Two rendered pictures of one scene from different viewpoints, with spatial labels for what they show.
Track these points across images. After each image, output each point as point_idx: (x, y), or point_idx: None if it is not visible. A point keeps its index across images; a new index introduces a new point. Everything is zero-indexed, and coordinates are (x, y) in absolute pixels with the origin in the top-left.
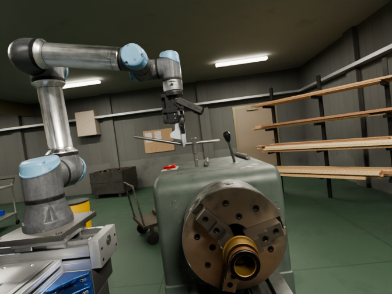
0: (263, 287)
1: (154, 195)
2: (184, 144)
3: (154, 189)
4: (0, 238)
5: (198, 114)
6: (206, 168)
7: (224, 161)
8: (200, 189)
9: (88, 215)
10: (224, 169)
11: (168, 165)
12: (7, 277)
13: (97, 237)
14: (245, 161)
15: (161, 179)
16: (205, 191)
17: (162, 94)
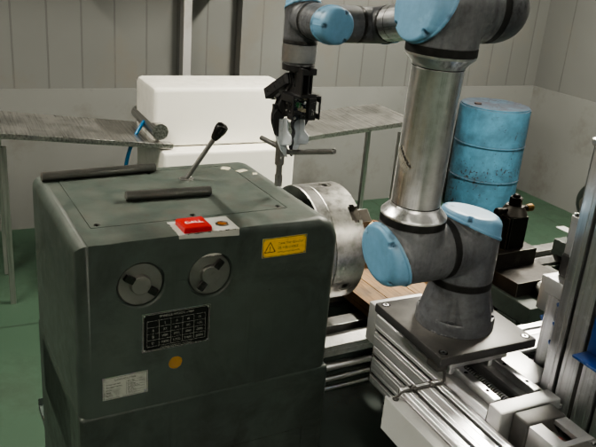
0: None
1: (335, 237)
2: None
3: (333, 229)
4: (521, 334)
5: (271, 98)
6: (240, 192)
7: (160, 185)
8: (317, 207)
9: (399, 299)
10: (257, 182)
11: (192, 223)
12: (515, 356)
13: (416, 295)
14: (186, 173)
15: (317, 214)
16: (337, 199)
17: (315, 68)
